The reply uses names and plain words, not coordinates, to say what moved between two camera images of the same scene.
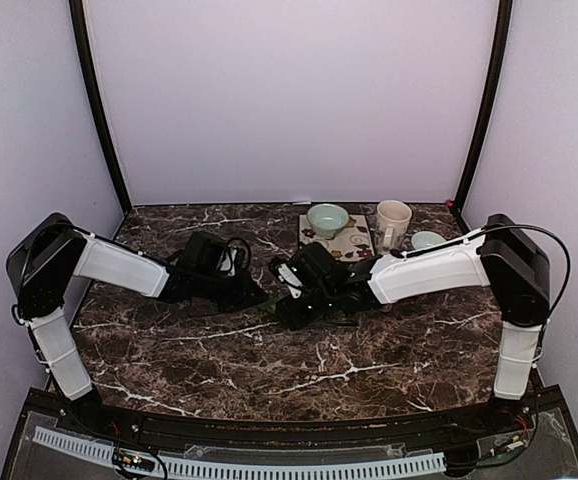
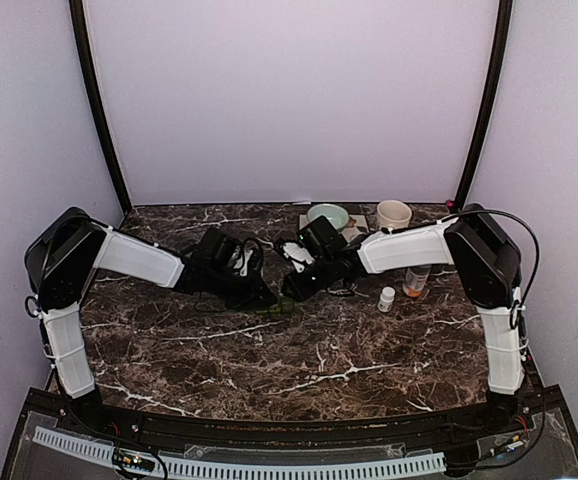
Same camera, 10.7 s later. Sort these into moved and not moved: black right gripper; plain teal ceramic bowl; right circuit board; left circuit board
Moved: black right gripper
Not moved: left circuit board; plain teal ceramic bowl; right circuit board
